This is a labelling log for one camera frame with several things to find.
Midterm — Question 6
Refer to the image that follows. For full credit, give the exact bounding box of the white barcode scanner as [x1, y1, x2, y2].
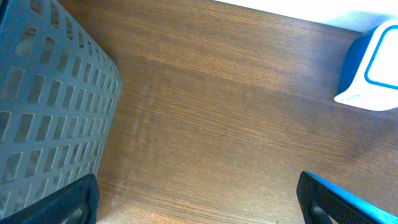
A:
[334, 20, 397, 111]

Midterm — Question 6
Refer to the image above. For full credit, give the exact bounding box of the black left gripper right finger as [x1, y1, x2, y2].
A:
[296, 171, 397, 224]

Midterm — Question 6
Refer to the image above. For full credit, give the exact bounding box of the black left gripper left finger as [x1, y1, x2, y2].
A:
[1, 174, 100, 224]

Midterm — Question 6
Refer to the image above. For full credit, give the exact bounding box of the dark grey plastic basket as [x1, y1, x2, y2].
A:
[1, 0, 122, 218]

